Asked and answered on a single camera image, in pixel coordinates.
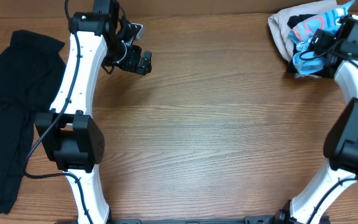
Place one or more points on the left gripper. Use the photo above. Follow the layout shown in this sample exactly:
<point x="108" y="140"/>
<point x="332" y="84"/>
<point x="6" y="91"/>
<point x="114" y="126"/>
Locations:
<point x="131" y="64"/>

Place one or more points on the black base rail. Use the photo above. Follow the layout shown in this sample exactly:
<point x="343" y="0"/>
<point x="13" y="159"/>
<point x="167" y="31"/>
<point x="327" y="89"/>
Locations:
<point x="191" y="221"/>

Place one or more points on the folded beige t-shirt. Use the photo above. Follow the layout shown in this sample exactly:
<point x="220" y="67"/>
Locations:
<point x="280" y="30"/>

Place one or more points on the folded black t-shirt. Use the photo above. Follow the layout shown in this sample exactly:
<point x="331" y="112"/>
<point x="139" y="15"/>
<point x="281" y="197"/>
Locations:
<point x="292" y="22"/>

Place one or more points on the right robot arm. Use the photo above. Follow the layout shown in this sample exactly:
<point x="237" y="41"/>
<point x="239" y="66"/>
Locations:
<point x="340" y="169"/>

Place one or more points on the black t-shirt on left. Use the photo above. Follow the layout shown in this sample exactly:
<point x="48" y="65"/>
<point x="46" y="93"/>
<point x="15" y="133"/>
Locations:
<point x="31" y="72"/>

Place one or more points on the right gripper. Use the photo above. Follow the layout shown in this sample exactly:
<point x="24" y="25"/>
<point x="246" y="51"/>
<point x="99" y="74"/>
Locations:
<point x="325" y="39"/>

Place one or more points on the light blue t-shirt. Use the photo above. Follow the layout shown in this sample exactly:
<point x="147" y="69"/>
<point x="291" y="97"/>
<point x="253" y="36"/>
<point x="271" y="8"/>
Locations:
<point x="301" y="35"/>

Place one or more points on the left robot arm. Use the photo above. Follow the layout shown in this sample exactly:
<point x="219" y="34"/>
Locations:
<point x="70" y="136"/>

